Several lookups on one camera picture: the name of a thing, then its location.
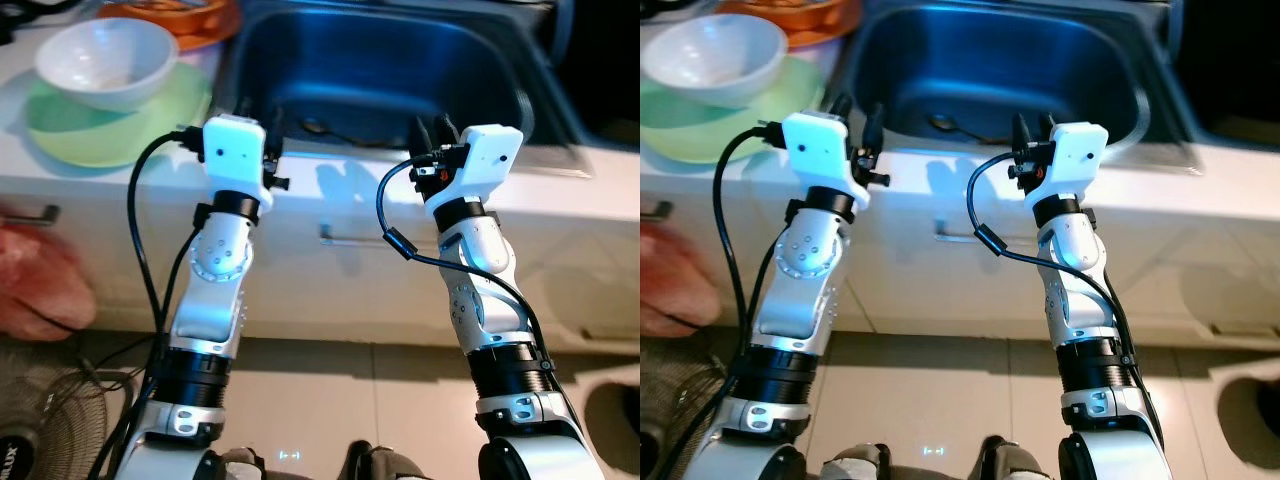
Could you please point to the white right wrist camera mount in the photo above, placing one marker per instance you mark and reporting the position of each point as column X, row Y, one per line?
column 1080, row 150
column 490, row 155

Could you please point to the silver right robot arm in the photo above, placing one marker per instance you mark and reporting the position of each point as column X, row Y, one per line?
column 480, row 260
column 1075, row 260

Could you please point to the white bowl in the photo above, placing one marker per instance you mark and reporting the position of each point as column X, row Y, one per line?
column 710, row 55
column 100, row 60

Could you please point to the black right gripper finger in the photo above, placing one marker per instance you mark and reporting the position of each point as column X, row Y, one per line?
column 448, row 130
column 1045, row 127
column 424, row 135
column 1020, row 132

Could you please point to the light green plate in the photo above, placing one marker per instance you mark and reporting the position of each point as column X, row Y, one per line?
column 720, row 135
column 100, row 140

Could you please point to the white kitchen cabinet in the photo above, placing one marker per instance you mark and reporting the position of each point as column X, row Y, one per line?
column 330, row 290
column 930, row 290

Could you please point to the orange bowl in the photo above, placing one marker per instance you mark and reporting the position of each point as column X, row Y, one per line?
column 800, row 22
column 190, row 25

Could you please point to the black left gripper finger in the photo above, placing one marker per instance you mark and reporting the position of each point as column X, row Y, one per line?
column 842, row 105
column 243, row 108
column 276, row 128
column 873, row 125

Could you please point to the stainless steel kitchen sink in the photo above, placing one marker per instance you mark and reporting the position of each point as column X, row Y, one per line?
column 1000, row 60
column 400, row 60

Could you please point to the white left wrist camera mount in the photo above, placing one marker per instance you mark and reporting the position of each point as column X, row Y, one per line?
column 235, row 150
column 815, row 150

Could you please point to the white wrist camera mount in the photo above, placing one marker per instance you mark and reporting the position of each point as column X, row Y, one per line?
column 235, row 150
column 815, row 150
column 490, row 155
column 1080, row 150

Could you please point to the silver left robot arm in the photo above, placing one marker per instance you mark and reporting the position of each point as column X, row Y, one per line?
column 215, row 300
column 800, row 290

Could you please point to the metal spoon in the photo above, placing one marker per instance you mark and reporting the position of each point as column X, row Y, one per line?
column 942, row 124
column 315, row 126

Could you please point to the red plastic bag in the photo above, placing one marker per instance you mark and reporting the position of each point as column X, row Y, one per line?
column 670, row 290
column 40, row 290

